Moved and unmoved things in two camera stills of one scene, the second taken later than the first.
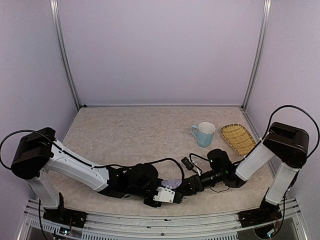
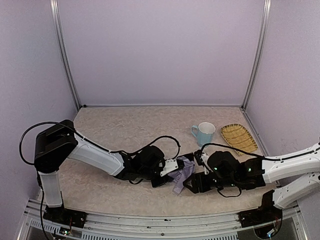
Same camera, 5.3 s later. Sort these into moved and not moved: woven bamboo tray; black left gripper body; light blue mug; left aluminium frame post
Moved: black left gripper body
Not moved: woven bamboo tray; left aluminium frame post; light blue mug
